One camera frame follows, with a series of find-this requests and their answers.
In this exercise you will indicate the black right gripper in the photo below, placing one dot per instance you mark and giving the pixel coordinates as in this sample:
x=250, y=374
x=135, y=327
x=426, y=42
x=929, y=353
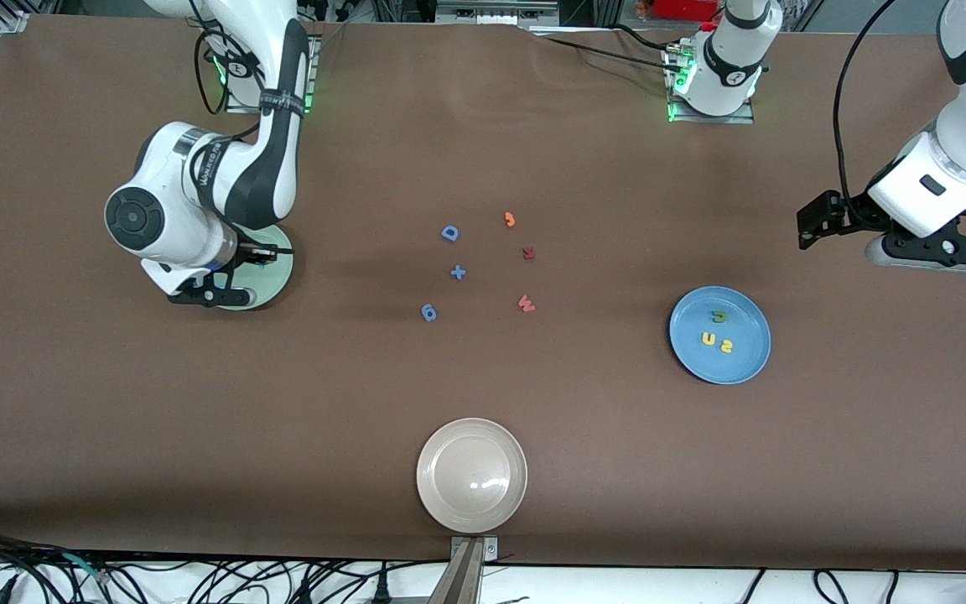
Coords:
x=246, y=252

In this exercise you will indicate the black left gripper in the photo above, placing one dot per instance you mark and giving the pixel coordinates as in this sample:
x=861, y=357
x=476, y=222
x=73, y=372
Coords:
x=854, y=211

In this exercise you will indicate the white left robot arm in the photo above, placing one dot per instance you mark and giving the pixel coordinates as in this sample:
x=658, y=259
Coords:
x=730, y=67

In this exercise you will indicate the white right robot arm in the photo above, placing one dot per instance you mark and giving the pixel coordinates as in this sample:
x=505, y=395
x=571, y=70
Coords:
x=164, y=151

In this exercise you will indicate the pale green plate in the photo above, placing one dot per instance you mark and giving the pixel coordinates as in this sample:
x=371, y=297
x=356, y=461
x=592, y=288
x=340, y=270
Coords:
x=277, y=283

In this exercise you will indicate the blue plate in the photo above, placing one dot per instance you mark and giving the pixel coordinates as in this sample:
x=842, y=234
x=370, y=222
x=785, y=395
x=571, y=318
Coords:
x=743, y=323

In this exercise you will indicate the blue foam letter a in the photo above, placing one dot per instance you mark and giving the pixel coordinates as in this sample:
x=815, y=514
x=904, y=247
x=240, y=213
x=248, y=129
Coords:
x=425, y=315

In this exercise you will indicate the blue foam letter D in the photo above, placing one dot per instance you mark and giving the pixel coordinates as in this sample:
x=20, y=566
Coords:
x=444, y=232

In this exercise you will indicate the red box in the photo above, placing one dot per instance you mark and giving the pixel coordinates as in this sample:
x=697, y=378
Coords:
x=684, y=8

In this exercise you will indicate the brown table cover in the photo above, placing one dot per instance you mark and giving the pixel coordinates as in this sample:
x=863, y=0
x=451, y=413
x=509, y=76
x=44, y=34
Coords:
x=483, y=377

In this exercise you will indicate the pink foam letter w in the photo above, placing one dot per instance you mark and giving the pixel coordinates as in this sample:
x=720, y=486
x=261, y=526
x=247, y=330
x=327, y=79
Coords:
x=527, y=304

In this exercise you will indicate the beige plate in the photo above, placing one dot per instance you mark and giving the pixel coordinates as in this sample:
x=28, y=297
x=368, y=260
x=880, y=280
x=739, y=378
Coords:
x=470, y=474

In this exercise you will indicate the black power plug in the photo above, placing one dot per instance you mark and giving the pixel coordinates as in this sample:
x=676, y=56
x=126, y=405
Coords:
x=380, y=591

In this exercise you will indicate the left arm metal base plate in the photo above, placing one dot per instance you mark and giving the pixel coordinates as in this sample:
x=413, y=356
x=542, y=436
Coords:
x=743, y=118

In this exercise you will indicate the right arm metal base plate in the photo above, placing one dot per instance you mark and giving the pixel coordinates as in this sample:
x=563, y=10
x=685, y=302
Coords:
x=240, y=107

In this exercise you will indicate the aluminium table corner bracket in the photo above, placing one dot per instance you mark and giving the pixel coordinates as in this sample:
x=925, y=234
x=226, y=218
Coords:
x=13, y=21

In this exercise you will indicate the aluminium frame bar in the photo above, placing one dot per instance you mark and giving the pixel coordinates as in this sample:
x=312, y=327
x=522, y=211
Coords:
x=491, y=13

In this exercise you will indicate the aluminium camera mount post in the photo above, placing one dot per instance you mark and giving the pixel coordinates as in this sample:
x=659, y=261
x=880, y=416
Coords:
x=464, y=579

